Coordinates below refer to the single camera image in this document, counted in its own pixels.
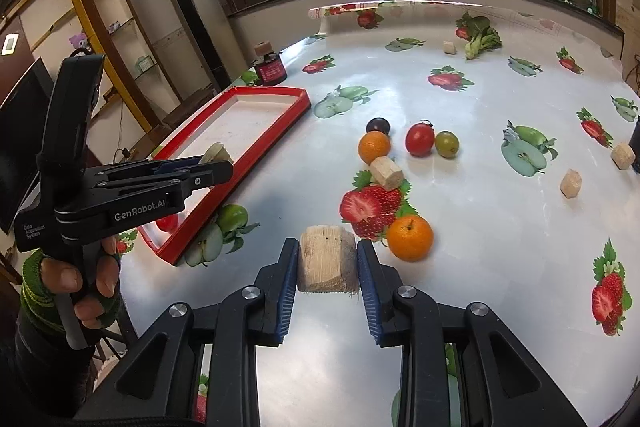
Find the fruit print tablecloth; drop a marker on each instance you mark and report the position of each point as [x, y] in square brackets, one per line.
[465, 267]

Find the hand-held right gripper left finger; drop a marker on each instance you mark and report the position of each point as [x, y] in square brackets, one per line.
[289, 287]

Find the tower air conditioner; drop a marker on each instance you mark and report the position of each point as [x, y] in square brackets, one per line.
[192, 7]

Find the yellow framed wooden shelf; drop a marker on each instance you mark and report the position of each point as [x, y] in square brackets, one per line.
[82, 7]

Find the large pale wooden block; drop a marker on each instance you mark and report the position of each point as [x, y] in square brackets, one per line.
[327, 259]

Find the green tomato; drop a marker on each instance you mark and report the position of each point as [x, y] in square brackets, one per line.
[446, 144]

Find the green leafy vegetable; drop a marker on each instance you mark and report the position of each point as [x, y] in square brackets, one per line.
[481, 38]

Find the black television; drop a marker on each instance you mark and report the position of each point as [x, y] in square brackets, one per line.
[22, 142]

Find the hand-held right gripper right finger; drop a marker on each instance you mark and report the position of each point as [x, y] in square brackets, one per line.
[367, 292]

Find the red rimmed white tray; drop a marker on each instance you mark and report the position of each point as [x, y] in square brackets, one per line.
[280, 92]

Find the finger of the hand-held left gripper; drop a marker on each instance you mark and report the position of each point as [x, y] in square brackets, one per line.
[175, 164]
[210, 173]

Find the black cylindrical container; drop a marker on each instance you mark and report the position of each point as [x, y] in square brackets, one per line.
[637, 147]

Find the white wall panel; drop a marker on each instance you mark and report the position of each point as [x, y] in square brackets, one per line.
[9, 43]

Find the person's left forearm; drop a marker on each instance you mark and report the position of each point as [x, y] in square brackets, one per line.
[45, 367]

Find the round wooden block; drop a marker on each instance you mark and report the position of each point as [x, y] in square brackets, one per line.
[386, 173]

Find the small pale wooden piece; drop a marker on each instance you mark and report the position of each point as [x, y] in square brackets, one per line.
[216, 153]

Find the red round jar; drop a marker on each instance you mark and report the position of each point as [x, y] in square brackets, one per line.
[270, 71]

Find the purple plush toy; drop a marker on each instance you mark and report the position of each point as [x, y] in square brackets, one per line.
[77, 41]

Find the person's left hand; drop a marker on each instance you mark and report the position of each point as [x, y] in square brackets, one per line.
[62, 278]

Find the small red tomato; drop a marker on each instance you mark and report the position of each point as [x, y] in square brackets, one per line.
[167, 223]

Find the orange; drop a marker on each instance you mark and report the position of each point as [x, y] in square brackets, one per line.
[374, 148]
[410, 238]

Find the dark purple tomato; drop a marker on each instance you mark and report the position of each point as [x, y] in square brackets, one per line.
[378, 125]

